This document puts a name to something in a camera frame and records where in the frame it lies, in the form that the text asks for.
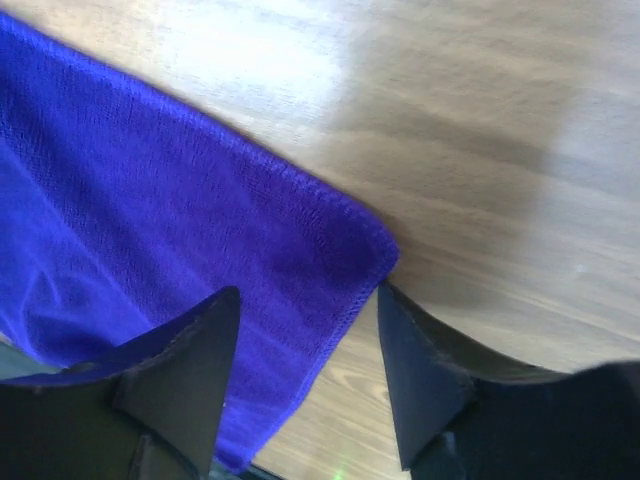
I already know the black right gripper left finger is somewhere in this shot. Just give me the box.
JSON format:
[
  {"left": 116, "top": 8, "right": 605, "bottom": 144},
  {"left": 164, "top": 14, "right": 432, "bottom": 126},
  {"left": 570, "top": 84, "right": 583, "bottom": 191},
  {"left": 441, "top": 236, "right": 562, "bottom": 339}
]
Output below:
[{"left": 1, "top": 287, "right": 240, "bottom": 479}]

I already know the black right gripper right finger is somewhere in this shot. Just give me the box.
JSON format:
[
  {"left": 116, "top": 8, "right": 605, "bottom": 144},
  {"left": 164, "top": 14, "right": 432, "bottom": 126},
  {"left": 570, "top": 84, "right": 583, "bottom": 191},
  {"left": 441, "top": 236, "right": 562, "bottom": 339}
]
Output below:
[{"left": 377, "top": 283, "right": 639, "bottom": 479}]

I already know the purple towel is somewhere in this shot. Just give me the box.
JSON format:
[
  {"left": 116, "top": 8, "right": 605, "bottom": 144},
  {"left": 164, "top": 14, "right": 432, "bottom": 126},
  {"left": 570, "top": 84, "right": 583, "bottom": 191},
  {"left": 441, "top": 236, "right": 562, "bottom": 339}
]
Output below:
[{"left": 1, "top": 15, "right": 399, "bottom": 472}]

